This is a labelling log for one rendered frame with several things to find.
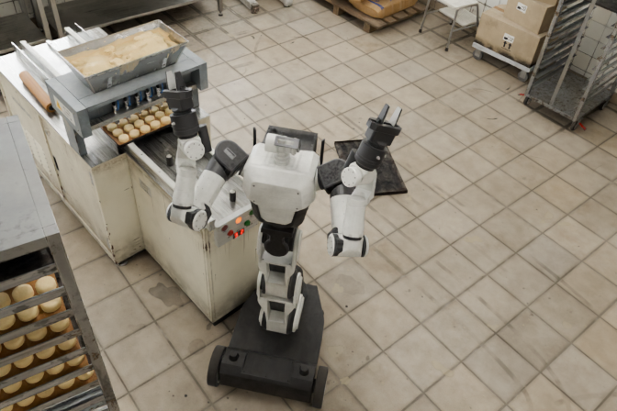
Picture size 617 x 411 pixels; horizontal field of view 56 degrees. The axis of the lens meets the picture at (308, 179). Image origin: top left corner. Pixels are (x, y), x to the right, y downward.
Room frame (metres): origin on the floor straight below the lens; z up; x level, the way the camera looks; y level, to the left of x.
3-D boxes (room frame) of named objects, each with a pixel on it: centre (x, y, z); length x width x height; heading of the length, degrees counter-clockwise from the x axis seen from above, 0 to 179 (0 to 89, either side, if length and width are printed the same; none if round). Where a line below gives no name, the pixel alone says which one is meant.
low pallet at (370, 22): (5.95, -0.43, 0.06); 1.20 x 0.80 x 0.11; 44
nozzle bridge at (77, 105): (2.46, 0.95, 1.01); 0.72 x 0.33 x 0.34; 136
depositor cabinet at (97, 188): (2.79, 1.29, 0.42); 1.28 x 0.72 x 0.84; 46
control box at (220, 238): (1.85, 0.32, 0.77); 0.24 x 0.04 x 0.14; 136
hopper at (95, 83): (2.46, 0.95, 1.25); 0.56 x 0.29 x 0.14; 136
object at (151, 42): (2.46, 0.95, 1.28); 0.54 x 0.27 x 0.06; 136
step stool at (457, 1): (5.38, -1.30, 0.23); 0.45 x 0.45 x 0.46; 34
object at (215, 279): (2.11, 0.58, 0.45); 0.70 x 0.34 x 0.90; 46
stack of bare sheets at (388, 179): (3.24, -0.44, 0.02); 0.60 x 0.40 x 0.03; 14
